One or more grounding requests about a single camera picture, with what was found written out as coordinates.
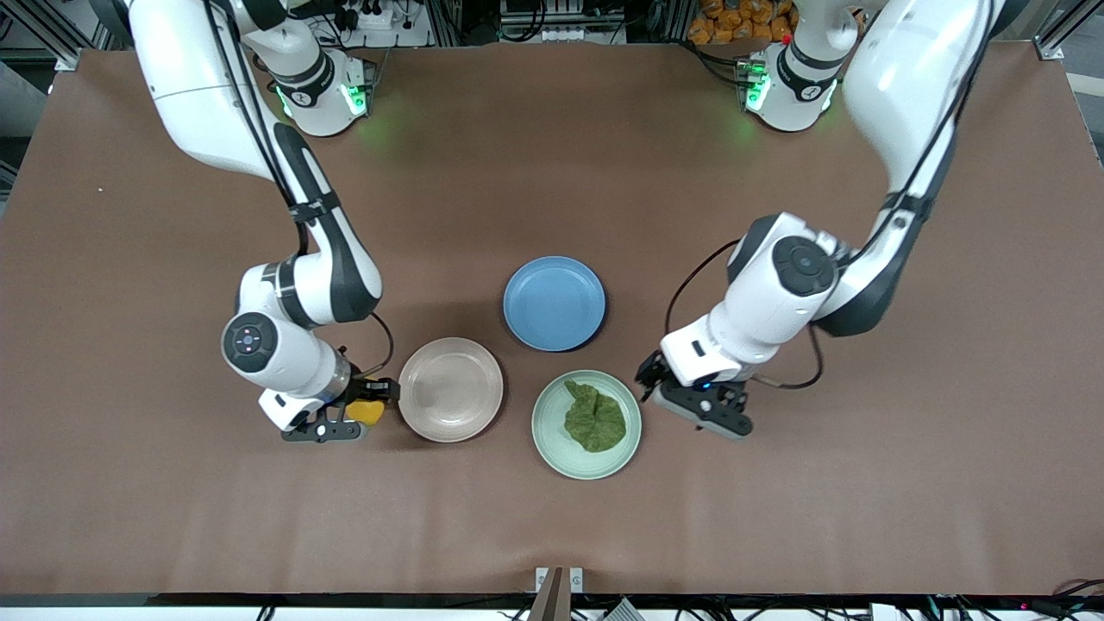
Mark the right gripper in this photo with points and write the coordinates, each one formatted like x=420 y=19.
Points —
x=366 y=391

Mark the light green plate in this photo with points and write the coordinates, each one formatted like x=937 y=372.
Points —
x=586 y=461

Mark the yellow lemon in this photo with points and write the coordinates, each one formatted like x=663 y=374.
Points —
x=369 y=414

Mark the blue plate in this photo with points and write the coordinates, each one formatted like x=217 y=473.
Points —
x=554 y=304

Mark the green lettuce leaf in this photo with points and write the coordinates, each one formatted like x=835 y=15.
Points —
x=595 y=423

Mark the pink plate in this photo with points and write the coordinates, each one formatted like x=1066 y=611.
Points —
x=450 y=390

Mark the bag of oranges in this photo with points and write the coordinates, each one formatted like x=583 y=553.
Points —
x=733 y=21

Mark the aluminium frame profile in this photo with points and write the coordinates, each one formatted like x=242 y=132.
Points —
x=1056 y=34
x=52 y=39

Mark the background control equipment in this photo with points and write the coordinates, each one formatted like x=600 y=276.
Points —
x=561 y=17

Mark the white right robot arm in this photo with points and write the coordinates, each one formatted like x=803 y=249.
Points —
x=328 y=259

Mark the white power strip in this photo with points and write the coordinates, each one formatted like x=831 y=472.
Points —
x=379 y=24

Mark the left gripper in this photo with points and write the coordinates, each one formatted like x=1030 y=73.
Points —
x=649 y=369

